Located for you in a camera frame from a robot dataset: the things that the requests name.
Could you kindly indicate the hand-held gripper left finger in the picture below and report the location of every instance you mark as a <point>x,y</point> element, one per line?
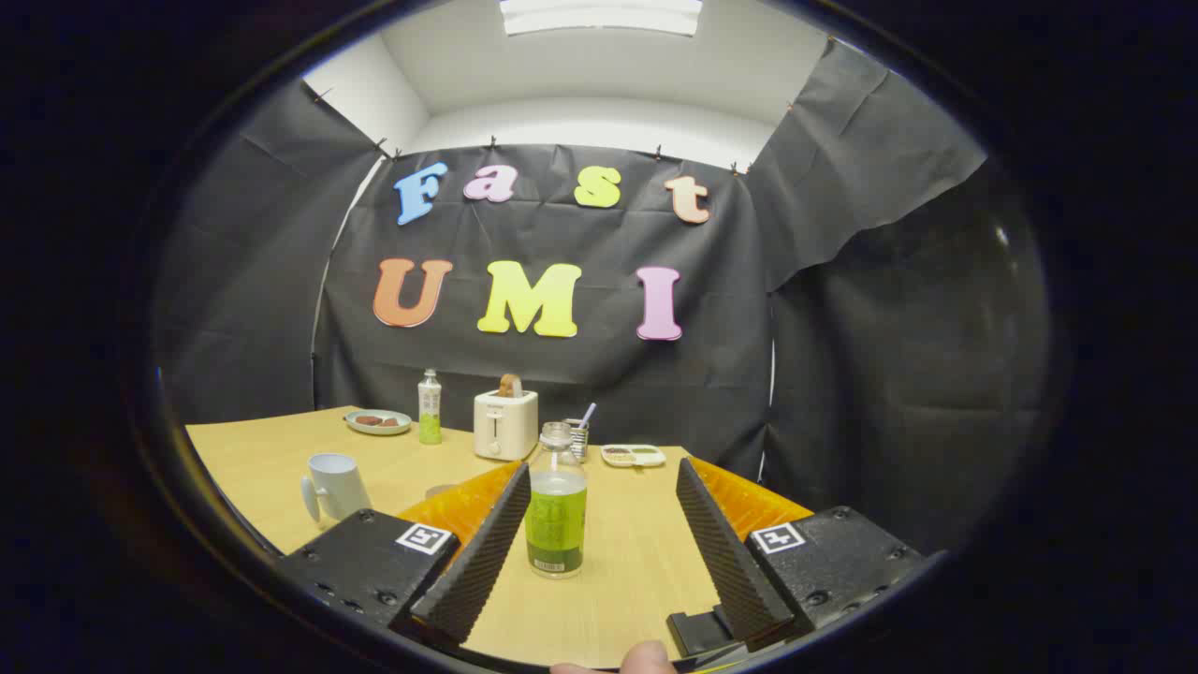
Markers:
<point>487,552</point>

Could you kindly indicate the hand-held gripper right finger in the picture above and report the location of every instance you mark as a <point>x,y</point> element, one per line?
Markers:
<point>725,552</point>

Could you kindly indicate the clear juice bottle green label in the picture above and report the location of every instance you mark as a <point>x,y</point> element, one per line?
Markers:
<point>556,524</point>

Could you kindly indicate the round brown coaster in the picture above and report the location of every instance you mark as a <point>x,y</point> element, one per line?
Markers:
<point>440,490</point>

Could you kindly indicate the green drink bottle white label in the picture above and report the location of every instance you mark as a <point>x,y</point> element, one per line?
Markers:
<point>430,412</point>

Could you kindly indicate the wooden table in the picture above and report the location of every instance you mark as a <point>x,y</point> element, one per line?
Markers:
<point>618,580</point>

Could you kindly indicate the white toaster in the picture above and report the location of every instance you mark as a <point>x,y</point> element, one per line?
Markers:
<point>505,426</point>

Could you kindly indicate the white divided dish with seeds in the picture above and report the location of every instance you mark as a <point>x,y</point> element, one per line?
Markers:
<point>633,456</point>

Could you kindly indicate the pale green plate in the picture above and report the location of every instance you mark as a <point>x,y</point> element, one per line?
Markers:
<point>374,429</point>

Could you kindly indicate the brown bread slice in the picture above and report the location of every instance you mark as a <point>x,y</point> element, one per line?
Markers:
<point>510,386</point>

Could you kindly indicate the ceiling light panel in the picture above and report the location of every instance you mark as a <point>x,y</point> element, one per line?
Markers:
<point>599,14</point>

